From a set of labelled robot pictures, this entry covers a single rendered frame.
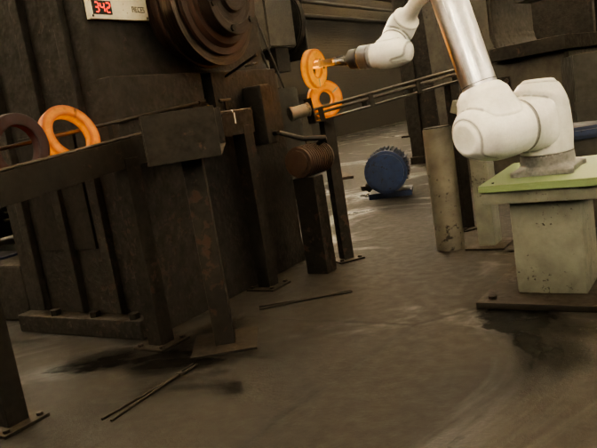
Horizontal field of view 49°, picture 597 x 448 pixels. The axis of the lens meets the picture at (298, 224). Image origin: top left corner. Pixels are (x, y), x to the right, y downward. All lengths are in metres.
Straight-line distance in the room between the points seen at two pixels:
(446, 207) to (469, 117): 0.97
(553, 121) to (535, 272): 0.45
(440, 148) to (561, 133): 0.82
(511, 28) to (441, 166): 2.44
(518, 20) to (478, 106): 3.31
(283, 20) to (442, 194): 8.17
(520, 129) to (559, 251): 0.39
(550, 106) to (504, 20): 3.01
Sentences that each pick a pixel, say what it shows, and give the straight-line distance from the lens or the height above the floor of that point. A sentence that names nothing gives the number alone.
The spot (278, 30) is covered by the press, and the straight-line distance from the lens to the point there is 10.58.
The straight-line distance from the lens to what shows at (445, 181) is 2.77.
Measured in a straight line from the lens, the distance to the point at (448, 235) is 2.80.
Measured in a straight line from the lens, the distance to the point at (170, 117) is 1.83.
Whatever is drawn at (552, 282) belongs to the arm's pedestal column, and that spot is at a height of 0.06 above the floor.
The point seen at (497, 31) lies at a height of 1.00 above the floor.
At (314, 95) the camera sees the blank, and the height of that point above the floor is 0.73.
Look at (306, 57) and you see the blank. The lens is 2.62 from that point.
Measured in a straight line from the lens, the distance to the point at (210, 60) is 2.45.
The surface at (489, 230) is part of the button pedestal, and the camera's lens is 2.80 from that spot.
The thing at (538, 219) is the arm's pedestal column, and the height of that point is 0.25.
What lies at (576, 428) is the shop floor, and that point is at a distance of 1.40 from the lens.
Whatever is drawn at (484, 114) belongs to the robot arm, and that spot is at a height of 0.58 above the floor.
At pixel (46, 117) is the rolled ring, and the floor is 0.76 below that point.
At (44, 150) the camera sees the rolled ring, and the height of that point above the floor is 0.67.
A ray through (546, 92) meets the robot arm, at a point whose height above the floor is 0.61.
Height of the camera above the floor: 0.66
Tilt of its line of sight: 9 degrees down
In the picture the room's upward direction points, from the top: 9 degrees counter-clockwise
